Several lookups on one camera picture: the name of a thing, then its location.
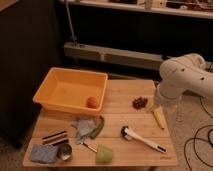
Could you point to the dark grape bunch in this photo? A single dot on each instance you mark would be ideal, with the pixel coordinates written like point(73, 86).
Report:
point(140, 103)

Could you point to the yellow banana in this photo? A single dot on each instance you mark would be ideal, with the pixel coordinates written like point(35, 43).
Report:
point(158, 115)

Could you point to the dark cabinet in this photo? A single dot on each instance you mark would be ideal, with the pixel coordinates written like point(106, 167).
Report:
point(29, 47)

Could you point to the blue sponge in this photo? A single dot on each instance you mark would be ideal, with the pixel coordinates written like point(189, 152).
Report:
point(44, 154)

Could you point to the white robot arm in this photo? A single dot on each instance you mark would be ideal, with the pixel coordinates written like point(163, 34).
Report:
point(179, 74)

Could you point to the white black dish brush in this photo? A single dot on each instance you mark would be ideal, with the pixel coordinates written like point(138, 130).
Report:
point(129, 135)

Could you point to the wooden shelf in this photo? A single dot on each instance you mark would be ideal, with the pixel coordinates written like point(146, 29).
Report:
point(188, 8)

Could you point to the green pepper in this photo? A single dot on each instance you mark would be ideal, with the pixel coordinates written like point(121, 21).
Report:
point(96, 132)

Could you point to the small metal utensil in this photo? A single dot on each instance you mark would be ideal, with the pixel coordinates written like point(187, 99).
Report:
point(89, 147)

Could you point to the grey blue cloth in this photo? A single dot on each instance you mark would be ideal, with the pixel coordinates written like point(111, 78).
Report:
point(84, 127)

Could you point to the orange fruit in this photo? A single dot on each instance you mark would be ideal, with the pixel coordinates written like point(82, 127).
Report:
point(92, 102)

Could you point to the grey metal rail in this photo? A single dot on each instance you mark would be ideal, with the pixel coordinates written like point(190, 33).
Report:
point(114, 56)

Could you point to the dark striped bars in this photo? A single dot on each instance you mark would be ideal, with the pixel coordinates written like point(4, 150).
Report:
point(55, 139)

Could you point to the yellow plastic tray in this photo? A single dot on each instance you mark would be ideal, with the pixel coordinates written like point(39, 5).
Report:
point(67, 90)

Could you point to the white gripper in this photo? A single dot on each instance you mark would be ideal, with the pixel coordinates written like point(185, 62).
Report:
point(166, 95)

